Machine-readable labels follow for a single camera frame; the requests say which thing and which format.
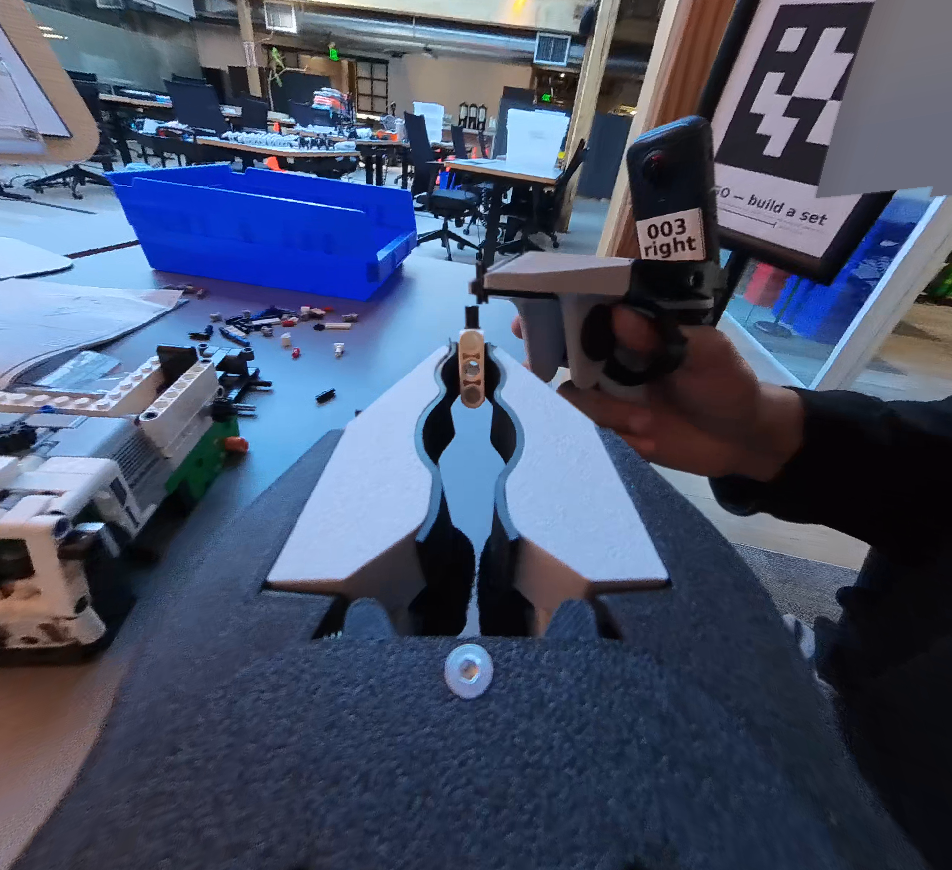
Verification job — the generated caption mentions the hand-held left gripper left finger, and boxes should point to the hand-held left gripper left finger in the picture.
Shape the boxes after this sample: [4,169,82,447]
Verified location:
[266,339,452,637]

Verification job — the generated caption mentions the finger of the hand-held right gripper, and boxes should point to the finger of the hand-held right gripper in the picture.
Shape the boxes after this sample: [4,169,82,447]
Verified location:
[469,251,635,306]

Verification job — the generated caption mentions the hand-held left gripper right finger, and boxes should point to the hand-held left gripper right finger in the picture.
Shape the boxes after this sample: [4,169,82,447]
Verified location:
[487,342,669,636]

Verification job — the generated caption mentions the tan lego beam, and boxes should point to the tan lego beam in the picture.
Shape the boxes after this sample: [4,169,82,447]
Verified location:
[457,328,489,410]

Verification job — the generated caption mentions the person's right forearm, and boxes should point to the person's right forearm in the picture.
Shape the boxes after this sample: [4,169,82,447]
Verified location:
[710,386,952,577]

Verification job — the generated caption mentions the scattered loose lego pieces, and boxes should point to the scattered loose lego pieces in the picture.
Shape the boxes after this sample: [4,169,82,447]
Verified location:
[164,282,362,362]

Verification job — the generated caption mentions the white green lego truck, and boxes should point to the white green lego truck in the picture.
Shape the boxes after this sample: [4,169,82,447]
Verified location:
[0,345,263,664]

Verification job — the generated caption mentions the person's right hand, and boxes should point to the person's right hand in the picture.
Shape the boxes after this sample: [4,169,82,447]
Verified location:
[512,306,809,484]

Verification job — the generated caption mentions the wooden pillar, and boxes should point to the wooden pillar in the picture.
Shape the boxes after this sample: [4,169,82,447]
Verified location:
[598,0,769,261]

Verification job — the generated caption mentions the small wooden desk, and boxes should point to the small wooden desk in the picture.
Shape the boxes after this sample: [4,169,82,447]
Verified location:
[445,157,568,262]

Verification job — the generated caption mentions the black framed tag poster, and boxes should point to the black framed tag poster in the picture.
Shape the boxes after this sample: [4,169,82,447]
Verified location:
[695,0,898,285]

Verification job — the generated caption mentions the white sign board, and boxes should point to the white sign board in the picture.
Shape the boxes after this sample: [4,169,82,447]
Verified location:
[506,107,571,172]

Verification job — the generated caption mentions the black office chair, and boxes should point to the black office chair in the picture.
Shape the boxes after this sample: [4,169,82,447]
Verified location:
[403,111,486,262]
[26,80,114,200]

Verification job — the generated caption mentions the white framed glass panel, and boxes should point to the white framed glass panel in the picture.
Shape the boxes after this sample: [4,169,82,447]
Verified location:
[721,191,952,395]

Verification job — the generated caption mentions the blue plastic bin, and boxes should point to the blue plastic bin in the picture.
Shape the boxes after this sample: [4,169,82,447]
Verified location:
[104,163,419,303]

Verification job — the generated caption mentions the long cluttered wooden desk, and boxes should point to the long cluttered wooden desk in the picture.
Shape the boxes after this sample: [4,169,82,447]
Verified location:
[195,129,362,181]

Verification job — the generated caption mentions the cardboard sheet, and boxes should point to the cardboard sheet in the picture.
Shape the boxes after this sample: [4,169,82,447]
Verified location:
[0,278,187,381]

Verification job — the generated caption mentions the person's dark clothing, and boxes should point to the person's dark clothing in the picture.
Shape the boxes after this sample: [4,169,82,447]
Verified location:
[814,550,952,870]

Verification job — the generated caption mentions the curved wooden panel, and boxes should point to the curved wooden panel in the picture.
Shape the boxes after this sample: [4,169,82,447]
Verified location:
[0,0,102,166]

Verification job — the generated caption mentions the metal air duct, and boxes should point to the metal air duct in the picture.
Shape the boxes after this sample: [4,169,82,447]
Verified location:
[296,13,596,66]

